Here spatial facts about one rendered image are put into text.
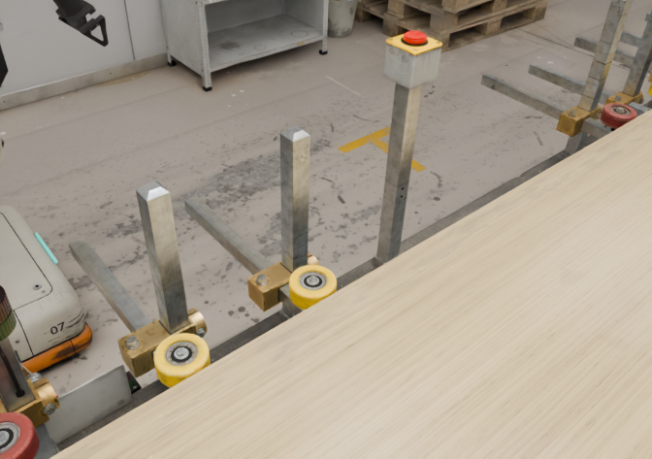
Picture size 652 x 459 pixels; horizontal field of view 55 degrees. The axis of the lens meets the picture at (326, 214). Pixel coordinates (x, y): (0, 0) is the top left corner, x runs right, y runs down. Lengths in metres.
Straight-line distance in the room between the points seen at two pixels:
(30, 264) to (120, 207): 0.73
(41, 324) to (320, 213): 1.22
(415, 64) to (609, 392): 0.59
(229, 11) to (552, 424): 3.53
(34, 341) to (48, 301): 0.12
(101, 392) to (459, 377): 0.58
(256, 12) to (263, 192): 1.74
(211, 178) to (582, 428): 2.24
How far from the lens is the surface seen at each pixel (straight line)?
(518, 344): 1.03
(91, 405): 1.14
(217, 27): 4.12
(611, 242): 1.28
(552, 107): 1.84
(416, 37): 1.11
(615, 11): 1.74
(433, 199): 2.83
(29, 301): 2.05
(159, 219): 0.91
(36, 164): 3.21
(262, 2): 4.26
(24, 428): 0.94
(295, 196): 1.05
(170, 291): 1.00
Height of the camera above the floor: 1.64
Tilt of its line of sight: 38 degrees down
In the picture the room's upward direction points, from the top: 2 degrees clockwise
